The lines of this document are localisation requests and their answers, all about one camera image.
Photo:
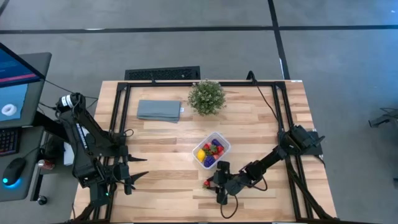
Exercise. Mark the purple grape bunch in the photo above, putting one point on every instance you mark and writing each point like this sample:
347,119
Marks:
209,161

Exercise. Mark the black caster wheel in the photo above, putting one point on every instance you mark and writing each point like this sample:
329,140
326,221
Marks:
42,200

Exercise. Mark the black diagonal support bar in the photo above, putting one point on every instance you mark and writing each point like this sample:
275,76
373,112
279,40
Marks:
49,125

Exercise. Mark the green potted plant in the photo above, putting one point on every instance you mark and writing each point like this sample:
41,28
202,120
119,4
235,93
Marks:
206,98

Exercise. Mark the pink peach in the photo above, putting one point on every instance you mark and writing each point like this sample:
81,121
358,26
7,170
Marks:
217,156

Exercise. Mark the yellow lemon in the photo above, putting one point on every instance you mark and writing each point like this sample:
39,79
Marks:
201,155

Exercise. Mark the black computer mouse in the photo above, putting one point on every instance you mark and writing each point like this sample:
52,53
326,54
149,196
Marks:
14,171

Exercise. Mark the purple eggplant green cap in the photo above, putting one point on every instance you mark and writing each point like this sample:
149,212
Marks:
216,142

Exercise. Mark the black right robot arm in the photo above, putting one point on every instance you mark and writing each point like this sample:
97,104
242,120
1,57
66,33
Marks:
267,160

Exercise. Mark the clear plastic tupperware container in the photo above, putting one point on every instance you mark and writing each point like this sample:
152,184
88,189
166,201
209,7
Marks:
222,137

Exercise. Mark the grey folded cloth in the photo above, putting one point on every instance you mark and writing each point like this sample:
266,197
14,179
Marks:
158,109

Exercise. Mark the black tripod leg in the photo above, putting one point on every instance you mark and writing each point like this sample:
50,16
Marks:
385,119

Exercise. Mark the black metal table frame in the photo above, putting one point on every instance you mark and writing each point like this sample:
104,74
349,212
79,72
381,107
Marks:
174,84

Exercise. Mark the black keyboard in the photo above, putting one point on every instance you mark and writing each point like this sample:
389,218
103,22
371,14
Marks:
7,141

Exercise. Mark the white plastic box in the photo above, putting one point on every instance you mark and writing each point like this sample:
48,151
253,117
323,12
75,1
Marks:
68,154

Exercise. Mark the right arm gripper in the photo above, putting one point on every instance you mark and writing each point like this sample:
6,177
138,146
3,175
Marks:
228,183

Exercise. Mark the grey side desk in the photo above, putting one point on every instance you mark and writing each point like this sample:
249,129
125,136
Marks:
28,146

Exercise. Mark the red drink can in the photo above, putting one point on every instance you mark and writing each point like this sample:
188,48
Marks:
46,165

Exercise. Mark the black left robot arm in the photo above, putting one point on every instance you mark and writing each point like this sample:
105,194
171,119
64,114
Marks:
81,140

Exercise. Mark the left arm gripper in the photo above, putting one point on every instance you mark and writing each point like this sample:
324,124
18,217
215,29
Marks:
122,172

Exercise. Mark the computer monitor blue screen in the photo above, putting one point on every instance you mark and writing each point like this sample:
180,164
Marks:
12,93

